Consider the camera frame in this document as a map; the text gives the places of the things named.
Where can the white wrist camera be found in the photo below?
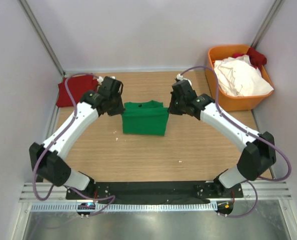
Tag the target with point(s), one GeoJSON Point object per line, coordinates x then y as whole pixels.
{"type": "Point", "coordinates": [100, 79]}
{"type": "Point", "coordinates": [180, 77]}

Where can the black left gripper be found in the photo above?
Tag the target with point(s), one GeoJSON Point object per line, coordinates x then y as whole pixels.
{"type": "Point", "coordinates": [120, 109]}

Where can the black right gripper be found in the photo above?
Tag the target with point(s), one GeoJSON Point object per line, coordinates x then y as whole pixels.
{"type": "Point", "coordinates": [172, 108]}

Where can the right aluminium corner post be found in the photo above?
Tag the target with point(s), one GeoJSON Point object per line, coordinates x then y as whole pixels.
{"type": "Point", "coordinates": [267, 22]}

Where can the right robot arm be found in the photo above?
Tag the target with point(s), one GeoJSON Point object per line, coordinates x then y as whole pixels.
{"type": "Point", "coordinates": [257, 152]}

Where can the white slotted cable duct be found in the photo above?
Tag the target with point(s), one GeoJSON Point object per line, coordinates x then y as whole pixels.
{"type": "Point", "coordinates": [114, 208]}

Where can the aluminium frame rail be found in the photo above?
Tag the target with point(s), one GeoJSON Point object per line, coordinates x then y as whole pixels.
{"type": "Point", "coordinates": [265, 190]}

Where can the white crumpled t-shirt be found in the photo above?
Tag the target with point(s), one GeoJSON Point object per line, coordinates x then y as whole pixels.
{"type": "Point", "coordinates": [237, 77]}

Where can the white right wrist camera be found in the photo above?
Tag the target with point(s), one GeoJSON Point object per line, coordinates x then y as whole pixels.
{"type": "Point", "coordinates": [180, 77]}

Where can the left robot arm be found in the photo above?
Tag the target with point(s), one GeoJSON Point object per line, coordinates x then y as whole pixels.
{"type": "Point", "coordinates": [48, 158]}

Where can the aluminium corner post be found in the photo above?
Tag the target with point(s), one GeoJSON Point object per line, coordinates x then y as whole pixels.
{"type": "Point", "coordinates": [267, 22]}
{"type": "Point", "coordinates": [41, 35]}

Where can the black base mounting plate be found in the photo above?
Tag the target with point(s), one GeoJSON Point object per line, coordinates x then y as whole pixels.
{"type": "Point", "coordinates": [163, 192]}

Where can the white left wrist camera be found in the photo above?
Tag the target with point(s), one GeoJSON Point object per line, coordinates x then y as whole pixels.
{"type": "Point", "coordinates": [100, 79]}

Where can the folded red t-shirt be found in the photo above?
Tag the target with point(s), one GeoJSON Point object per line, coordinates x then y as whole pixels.
{"type": "Point", "coordinates": [77, 85]}

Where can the dark red t-shirt in bin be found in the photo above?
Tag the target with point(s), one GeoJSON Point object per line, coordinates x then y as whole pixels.
{"type": "Point", "coordinates": [257, 59]}

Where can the left aluminium corner post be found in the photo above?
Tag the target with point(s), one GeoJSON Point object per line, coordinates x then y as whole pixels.
{"type": "Point", "coordinates": [41, 35]}

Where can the green t-shirt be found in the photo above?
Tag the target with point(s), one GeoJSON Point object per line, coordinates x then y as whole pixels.
{"type": "Point", "coordinates": [145, 118]}

